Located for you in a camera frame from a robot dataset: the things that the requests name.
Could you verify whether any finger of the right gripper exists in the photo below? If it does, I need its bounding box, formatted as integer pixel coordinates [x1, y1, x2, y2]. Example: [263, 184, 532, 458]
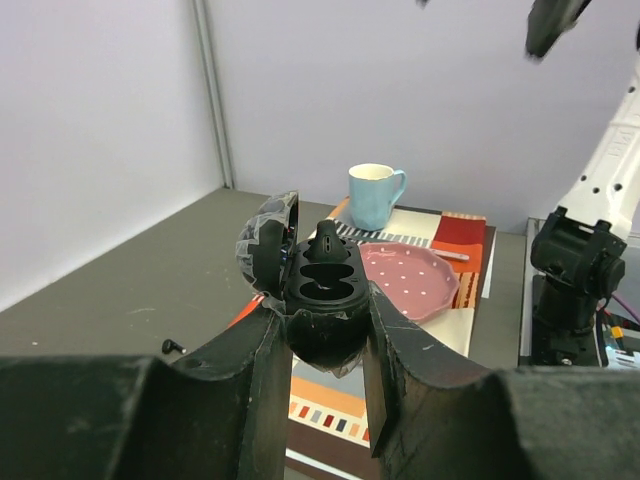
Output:
[525, 0, 591, 60]

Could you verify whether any black round charging case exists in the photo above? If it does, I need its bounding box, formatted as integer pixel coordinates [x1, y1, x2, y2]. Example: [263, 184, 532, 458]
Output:
[235, 191, 370, 378]

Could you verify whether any black round earbud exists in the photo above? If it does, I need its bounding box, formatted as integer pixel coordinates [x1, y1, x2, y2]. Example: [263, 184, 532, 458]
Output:
[307, 219, 349, 263]

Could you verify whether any pink dotted plate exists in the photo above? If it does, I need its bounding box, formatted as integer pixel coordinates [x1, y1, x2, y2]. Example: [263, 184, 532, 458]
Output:
[359, 242, 460, 324]

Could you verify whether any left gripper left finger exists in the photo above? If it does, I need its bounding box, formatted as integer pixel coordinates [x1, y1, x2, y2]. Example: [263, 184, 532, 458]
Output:
[1, 308, 291, 479]

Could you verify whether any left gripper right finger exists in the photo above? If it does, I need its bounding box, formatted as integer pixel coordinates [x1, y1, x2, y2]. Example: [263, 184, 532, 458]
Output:
[364, 285, 639, 479]

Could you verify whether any black stem earbud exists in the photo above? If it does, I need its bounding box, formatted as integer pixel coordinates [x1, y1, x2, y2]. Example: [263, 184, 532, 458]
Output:
[161, 339, 187, 355]

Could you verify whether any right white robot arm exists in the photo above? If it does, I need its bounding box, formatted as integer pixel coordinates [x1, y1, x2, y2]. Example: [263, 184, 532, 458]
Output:
[519, 73, 639, 367]

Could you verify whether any pink handled knife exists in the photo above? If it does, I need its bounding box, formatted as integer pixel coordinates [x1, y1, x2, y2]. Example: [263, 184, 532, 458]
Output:
[430, 248, 470, 262]

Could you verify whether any light blue mug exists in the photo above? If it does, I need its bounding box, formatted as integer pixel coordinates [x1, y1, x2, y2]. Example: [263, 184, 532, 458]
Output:
[348, 163, 408, 231]

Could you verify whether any colourful patterned placemat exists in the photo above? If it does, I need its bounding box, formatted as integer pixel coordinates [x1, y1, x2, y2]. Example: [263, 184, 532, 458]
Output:
[227, 195, 499, 480]

